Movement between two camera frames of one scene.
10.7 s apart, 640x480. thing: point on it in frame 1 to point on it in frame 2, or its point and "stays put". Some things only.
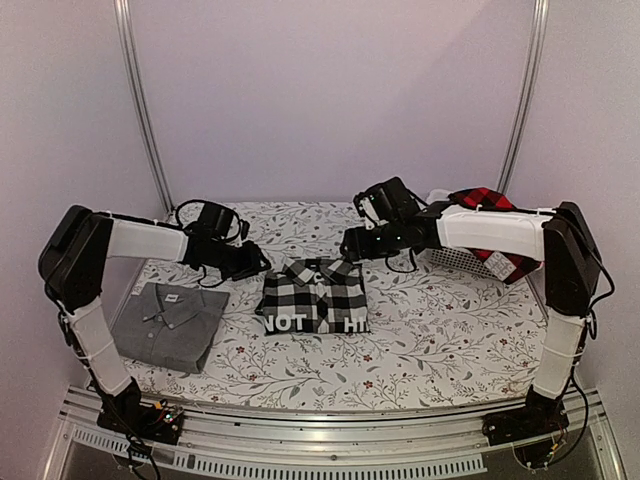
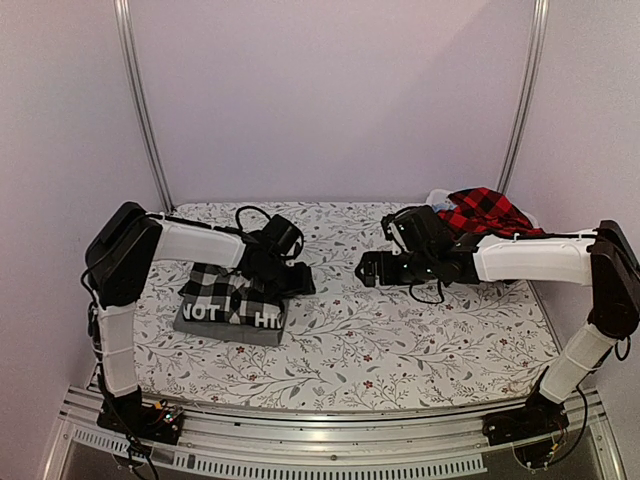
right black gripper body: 390,244 to 418,270
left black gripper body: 232,264 to 277,280
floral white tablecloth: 442,338 stays put
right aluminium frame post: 532,94 stays put
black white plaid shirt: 318,296 to 227,290
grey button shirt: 167,326 to 232,321
